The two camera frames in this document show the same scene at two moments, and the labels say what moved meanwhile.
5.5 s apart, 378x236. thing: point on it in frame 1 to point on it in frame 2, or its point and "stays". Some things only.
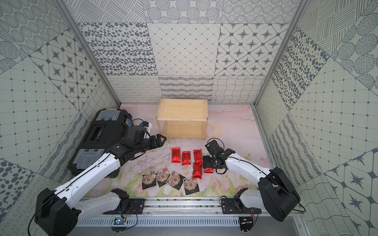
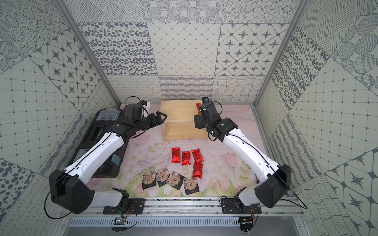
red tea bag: x=198 y=156 stays
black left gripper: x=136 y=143 to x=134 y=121
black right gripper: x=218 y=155 to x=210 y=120
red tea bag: x=197 y=170 stays
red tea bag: x=208 y=170 to x=198 y=105
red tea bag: x=186 y=158 stays
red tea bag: x=175 y=155 stays
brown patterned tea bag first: x=148 y=180 stays
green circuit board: x=118 y=221 stays
